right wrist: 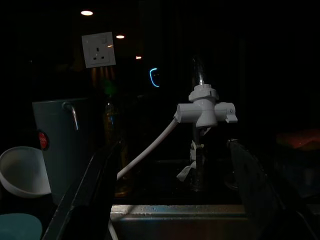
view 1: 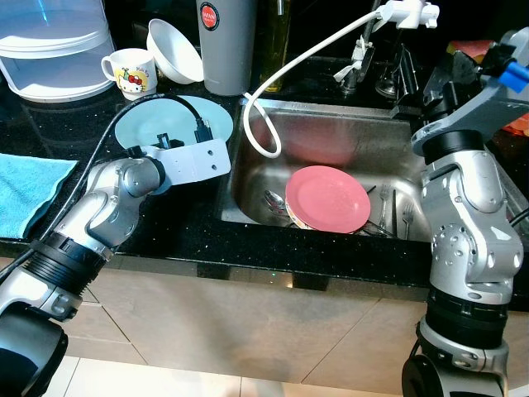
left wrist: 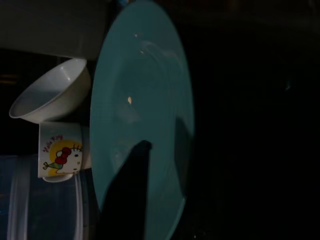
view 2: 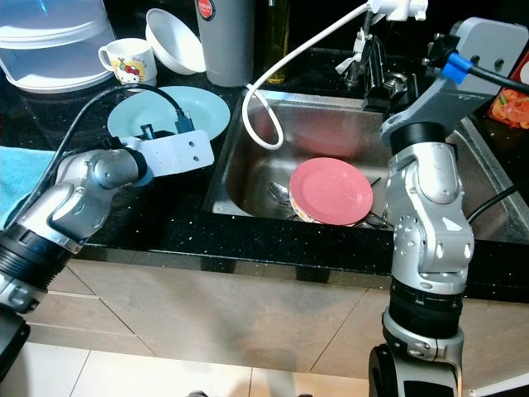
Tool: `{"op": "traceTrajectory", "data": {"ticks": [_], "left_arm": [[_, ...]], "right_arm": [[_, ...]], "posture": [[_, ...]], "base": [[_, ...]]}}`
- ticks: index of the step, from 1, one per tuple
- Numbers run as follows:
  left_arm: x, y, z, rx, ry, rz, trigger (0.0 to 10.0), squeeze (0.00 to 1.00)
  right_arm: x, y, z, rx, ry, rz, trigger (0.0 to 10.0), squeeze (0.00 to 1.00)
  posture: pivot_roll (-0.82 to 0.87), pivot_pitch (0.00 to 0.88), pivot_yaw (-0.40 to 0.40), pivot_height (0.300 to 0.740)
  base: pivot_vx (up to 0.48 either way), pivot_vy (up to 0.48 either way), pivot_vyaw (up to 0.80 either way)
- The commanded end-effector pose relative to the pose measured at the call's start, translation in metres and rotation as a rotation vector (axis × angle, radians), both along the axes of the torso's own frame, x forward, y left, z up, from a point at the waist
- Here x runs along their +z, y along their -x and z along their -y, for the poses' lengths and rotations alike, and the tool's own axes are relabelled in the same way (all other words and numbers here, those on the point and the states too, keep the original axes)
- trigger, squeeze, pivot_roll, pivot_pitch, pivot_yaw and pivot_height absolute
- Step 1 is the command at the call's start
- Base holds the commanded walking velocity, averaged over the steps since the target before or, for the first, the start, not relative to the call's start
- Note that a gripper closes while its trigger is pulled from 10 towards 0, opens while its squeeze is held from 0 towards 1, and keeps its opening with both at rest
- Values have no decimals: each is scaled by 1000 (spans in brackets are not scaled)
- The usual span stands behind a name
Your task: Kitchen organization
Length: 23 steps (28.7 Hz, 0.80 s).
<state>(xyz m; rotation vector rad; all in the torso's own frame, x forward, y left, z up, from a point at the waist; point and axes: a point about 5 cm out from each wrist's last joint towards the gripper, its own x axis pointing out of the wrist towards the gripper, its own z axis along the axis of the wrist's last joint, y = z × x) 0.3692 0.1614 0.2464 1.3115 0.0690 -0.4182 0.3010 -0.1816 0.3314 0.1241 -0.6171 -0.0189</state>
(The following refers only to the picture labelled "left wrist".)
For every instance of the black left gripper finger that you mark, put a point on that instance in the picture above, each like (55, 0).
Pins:
(127, 200)

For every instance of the pink patterned plate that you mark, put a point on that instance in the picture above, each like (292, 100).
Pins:
(140, 87)

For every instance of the white cartoon cat mug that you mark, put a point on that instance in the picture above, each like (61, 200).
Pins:
(60, 150)

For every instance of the white stacked food container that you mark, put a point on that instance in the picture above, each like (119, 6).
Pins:
(37, 207)

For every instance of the white bowl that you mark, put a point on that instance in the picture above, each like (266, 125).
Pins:
(57, 100)

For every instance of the grey thermos with red logo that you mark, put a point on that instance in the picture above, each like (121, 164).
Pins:
(50, 25)

